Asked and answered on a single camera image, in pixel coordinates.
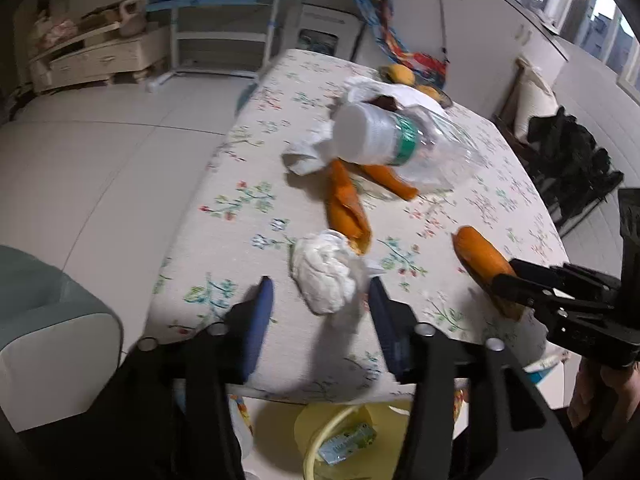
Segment white power strip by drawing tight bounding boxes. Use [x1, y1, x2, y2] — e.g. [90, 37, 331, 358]
[146, 71, 176, 93]

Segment window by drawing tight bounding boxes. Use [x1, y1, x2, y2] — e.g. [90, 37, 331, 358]
[520, 0, 640, 86]

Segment yellow trash bin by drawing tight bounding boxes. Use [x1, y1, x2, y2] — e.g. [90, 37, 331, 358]
[295, 402, 468, 480]

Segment person's right hand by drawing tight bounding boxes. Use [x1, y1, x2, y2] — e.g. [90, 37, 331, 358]
[570, 360, 640, 431]

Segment white floor appliance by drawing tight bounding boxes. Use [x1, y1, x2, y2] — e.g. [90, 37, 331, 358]
[297, 2, 371, 58]

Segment floral tablecloth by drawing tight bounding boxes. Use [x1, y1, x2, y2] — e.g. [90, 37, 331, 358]
[142, 49, 571, 406]

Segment white printed bag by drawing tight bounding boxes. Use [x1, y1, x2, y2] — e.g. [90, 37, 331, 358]
[227, 394, 255, 461]

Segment green drink carton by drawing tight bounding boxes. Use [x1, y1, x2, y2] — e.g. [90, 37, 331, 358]
[319, 422, 378, 466]

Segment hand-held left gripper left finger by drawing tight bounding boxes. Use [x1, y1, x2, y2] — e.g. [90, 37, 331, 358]
[90, 276, 275, 480]

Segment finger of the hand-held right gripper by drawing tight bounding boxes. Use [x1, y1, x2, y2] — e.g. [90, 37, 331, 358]
[492, 274, 576, 311]
[510, 259, 618, 306]

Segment wooden chair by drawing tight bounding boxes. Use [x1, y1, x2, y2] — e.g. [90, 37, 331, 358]
[492, 57, 551, 161]

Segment thin black cord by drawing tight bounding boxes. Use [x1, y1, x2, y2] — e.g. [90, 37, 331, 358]
[385, 0, 449, 63]

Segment clear plastic bottle green label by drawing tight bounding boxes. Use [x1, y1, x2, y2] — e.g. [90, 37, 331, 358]
[331, 101, 486, 196]

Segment colourful printed cloth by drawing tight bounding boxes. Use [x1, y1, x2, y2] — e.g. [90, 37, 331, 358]
[352, 0, 448, 88]

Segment black clothing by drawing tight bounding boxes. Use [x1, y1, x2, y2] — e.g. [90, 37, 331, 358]
[527, 107, 626, 231]

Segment woven fruit basket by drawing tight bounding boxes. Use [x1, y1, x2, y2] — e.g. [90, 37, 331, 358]
[375, 65, 455, 109]

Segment white plastic bag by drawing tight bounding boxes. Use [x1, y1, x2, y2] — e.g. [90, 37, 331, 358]
[342, 76, 451, 126]

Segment white wall cabinet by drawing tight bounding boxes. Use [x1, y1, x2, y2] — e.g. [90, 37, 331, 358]
[390, 0, 571, 126]

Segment cream drawer cabinet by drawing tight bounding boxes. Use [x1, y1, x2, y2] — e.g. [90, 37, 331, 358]
[27, 22, 171, 92]

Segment grey green armchair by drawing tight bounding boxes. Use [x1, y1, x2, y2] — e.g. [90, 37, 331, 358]
[0, 245, 125, 433]

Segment beige ceramic jug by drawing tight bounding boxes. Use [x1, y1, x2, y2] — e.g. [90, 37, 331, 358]
[117, 0, 151, 38]

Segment white tissue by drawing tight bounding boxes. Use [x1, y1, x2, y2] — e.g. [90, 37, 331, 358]
[281, 120, 341, 177]
[290, 228, 386, 316]

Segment orange mango peel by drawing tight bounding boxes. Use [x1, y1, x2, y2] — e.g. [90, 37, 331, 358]
[357, 162, 420, 201]
[452, 226, 526, 321]
[325, 159, 373, 255]

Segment cream chair cushion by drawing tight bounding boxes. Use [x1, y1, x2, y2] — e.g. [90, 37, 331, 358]
[515, 62, 558, 143]

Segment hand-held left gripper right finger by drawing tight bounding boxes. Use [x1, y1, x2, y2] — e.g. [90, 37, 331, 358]
[369, 276, 583, 480]

